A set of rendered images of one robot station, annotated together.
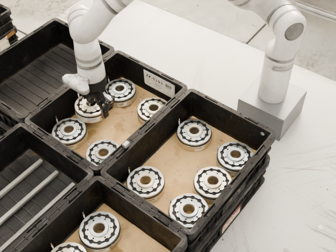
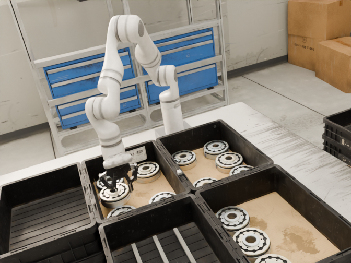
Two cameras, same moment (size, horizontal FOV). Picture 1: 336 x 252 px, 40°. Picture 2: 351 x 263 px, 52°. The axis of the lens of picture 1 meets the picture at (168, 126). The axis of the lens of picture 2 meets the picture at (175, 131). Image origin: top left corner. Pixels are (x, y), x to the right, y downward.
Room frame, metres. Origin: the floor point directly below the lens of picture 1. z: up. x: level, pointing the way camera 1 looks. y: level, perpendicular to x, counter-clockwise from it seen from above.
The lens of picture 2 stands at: (0.21, 0.95, 1.62)
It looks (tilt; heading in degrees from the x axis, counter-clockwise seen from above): 27 degrees down; 304
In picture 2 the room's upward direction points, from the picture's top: 9 degrees counter-clockwise
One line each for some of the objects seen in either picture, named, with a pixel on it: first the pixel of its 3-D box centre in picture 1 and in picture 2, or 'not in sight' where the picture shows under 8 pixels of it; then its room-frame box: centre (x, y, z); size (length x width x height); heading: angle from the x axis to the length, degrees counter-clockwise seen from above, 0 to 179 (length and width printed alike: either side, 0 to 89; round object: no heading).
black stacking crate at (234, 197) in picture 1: (190, 166); (210, 163); (0.75, -0.06, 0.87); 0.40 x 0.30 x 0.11; 140
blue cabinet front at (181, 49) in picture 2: not in sight; (180, 66); (1.87, -1.80, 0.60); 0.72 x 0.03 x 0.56; 52
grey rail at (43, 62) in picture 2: not in sight; (131, 42); (2.14, -1.51, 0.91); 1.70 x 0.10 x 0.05; 52
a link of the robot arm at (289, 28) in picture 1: (284, 34); (167, 84); (1.08, -0.35, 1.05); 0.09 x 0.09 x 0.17; 17
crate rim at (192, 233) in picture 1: (190, 154); (209, 152); (0.75, -0.06, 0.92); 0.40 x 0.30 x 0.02; 140
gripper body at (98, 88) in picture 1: (94, 85); (117, 165); (0.96, 0.21, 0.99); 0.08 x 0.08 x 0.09
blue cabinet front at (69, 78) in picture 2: not in sight; (95, 88); (2.36, -1.18, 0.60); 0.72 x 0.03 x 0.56; 52
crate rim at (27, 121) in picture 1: (108, 105); (131, 177); (0.94, 0.17, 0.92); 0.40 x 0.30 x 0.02; 140
